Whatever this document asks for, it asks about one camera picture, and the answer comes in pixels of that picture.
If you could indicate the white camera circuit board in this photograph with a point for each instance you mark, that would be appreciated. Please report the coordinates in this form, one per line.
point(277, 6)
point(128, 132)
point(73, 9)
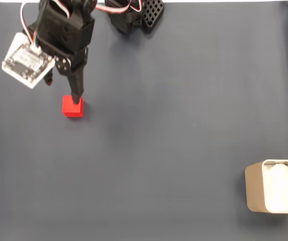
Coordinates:
point(26, 62)

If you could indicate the white crumpled tissue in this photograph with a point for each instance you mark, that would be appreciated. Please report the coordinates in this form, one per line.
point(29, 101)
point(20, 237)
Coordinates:
point(279, 185)

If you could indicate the red cube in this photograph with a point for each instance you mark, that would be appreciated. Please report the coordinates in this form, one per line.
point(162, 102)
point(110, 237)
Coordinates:
point(68, 108)

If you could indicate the beige white box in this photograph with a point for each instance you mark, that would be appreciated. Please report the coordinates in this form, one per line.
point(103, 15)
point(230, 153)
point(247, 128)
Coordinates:
point(253, 188)

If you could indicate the blue-grey table mat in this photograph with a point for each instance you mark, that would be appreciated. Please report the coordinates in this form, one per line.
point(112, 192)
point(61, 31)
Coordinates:
point(159, 125)

